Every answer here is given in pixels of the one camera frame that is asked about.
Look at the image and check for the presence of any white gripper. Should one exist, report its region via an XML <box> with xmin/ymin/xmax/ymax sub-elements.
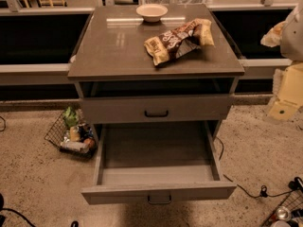
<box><xmin>260</xmin><ymin>3</ymin><xmax>303</xmax><ymax>61</ymax></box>

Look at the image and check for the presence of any brown chip bag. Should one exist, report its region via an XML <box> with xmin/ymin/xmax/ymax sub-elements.
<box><xmin>144</xmin><ymin>18</ymin><xmax>214</xmax><ymax>66</ymax></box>

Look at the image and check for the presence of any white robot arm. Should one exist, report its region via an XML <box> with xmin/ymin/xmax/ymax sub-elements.
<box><xmin>260</xmin><ymin>2</ymin><xmax>303</xmax><ymax>121</ymax></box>

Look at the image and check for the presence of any closed grey drawer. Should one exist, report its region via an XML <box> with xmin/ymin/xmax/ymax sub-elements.
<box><xmin>80</xmin><ymin>95</ymin><xmax>233</xmax><ymax>124</ymax></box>

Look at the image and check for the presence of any open grey drawer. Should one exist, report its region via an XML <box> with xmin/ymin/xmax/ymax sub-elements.
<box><xmin>82</xmin><ymin>121</ymin><xmax>236</xmax><ymax>205</ymax></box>

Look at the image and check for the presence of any beige ceramic bowl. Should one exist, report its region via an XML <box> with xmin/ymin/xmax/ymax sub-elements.
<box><xmin>136</xmin><ymin>4</ymin><xmax>168</xmax><ymax>23</ymax></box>

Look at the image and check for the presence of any silver can in basket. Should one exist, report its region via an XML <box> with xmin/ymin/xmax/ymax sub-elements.
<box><xmin>276</xmin><ymin>206</ymin><xmax>291</xmax><ymax>221</ymax></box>

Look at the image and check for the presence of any green leafy vegetable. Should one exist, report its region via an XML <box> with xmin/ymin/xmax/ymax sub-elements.
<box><xmin>62</xmin><ymin>107</ymin><xmax>79</xmax><ymax>128</ymax></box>

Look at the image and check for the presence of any yellow bottle in basket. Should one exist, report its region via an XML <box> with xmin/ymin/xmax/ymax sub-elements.
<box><xmin>69</xmin><ymin>126</ymin><xmax>80</xmax><ymax>142</ymax></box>

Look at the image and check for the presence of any white wrapped package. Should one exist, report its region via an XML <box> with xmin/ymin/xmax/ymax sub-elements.
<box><xmin>61</xmin><ymin>141</ymin><xmax>89</xmax><ymax>153</ymax></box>

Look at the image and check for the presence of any black floor cable right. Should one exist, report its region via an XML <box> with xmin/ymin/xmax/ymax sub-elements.
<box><xmin>215</xmin><ymin>136</ymin><xmax>303</xmax><ymax>200</ymax></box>

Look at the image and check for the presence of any black floor cable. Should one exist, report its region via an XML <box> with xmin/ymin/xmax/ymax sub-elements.
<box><xmin>0</xmin><ymin>194</ymin><xmax>80</xmax><ymax>227</ymax></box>
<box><xmin>215</xmin><ymin>136</ymin><xmax>303</xmax><ymax>200</ymax></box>

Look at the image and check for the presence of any black wire basket right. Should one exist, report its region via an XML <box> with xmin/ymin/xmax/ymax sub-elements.
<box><xmin>261</xmin><ymin>190</ymin><xmax>303</xmax><ymax>227</ymax></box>

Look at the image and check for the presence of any black wire basket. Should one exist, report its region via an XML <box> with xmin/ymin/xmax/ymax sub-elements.
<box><xmin>261</xmin><ymin>190</ymin><xmax>303</xmax><ymax>227</ymax></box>
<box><xmin>45</xmin><ymin>113</ymin><xmax>97</xmax><ymax>158</ymax></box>

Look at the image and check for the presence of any black wire basket left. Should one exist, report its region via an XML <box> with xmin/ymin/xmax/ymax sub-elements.
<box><xmin>45</xmin><ymin>113</ymin><xmax>97</xmax><ymax>158</ymax></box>

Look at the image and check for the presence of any black floor cable left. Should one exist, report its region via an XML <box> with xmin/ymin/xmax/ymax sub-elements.
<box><xmin>0</xmin><ymin>194</ymin><xmax>80</xmax><ymax>227</ymax></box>

